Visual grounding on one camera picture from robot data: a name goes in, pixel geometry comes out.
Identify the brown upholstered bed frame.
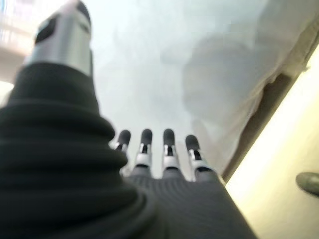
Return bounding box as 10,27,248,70
221,41,319,184

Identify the dark left robot foot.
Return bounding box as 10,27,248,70
296,171,319,198

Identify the white duvet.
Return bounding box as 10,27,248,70
88,0,319,181

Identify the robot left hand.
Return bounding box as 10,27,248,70
0,0,259,239

